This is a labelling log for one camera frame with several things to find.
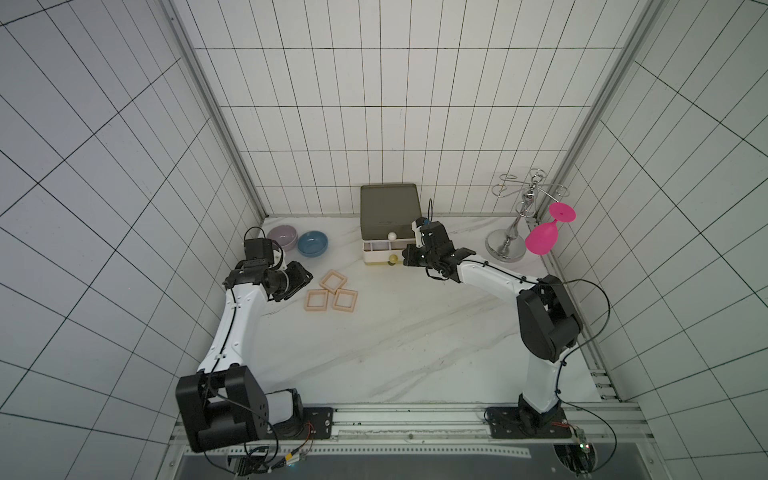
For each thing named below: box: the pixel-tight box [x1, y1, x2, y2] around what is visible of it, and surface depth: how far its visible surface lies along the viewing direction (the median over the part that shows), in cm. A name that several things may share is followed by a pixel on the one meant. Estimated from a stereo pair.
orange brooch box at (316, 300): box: [304, 289, 329, 312], surface depth 96 cm
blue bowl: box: [297, 231, 329, 258], surface depth 109 cm
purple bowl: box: [267, 225, 298, 252], surface depth 110 cm
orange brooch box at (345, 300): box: [332, 288, 359, 313], surface depth 97 cm
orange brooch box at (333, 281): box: [319, 269, 348, 295], surface depth 102 cm
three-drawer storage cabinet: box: [360, 183, 422, 266], surface depth 96 cm
